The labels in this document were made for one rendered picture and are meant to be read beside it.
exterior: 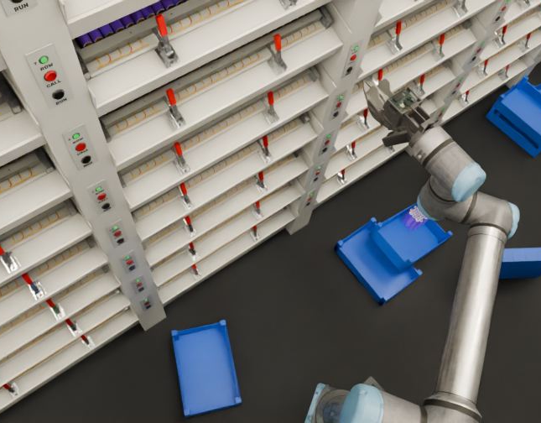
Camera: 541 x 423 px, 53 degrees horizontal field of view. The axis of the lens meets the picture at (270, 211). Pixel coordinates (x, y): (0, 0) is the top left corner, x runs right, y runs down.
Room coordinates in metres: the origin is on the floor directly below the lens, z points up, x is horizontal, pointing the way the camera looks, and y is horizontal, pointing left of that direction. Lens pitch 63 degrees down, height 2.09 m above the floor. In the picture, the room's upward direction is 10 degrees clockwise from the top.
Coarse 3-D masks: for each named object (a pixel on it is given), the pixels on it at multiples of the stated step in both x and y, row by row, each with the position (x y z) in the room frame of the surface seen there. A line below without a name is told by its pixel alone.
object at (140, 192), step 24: (312, 72) 0.98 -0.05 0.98; (312, 96) 0.93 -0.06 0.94; (264, 120) 0.83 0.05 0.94; (288, 120) 0.86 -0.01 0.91; (216, 144) 0.73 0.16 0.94; (240, 144) 0.75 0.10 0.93; (144, 168) 0.62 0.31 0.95; (168, 168) 0.64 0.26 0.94; (192, 168) 0.66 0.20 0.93; (144, 192) 0.57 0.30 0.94
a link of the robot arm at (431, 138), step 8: (432, 128) 0.79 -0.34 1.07; (440, 128) 0.80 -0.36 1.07; (424, 136) 0.77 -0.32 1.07; (432, 136) 0.77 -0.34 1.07; (440, 136) 0.77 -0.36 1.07; (448, 136) 0.78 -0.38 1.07; (416, 144) 0.76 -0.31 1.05; (424, 144) 0.75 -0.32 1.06; (432, 144) 0.75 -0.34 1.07; (416, 152) 0.75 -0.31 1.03; (424, 152) 0.74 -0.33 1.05
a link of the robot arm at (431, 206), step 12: (420, 192) 0.72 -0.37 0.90; (432, 192) 0.69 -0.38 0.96; (420, 204) 0.69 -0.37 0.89; (432, 204) 0.68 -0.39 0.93; (444, 204) 0.67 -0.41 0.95; (456, 204) 0.68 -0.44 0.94; (468, 204) 0.68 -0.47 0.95; (432, 216) 0.67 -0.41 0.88; (444, 216) 0.67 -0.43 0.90; (456, 216) 0.66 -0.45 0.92
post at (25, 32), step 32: (0, 32) 0.46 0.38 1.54; (32, 32) 0.49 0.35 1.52; (64, 32) 0.52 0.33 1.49; (64, 64) 0.51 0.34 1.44; (32, 96) 0.46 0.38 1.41; (64, 128) 0.48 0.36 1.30; (96, 128) 0.52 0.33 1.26; (64, 160) 0.46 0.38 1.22; (96, 224) 0.46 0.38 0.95; (128, 224) 0.51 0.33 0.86; (128, 288) 0.46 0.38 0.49; (160, 320) 0.50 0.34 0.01
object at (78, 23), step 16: (64, 0) 0.55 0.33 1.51; (80, 0) 0.56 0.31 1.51; (96, 0) 0.57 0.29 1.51; (112, 0) 0.58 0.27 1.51; (128, 0) 0.59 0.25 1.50; (144, 0) 0.62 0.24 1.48; (64, 16) 0.52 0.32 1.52; (80, 16) 0.54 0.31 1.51; (96, 16) 0.56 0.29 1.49; (112, 16) 0.58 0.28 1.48; (80, 32) 0.54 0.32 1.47
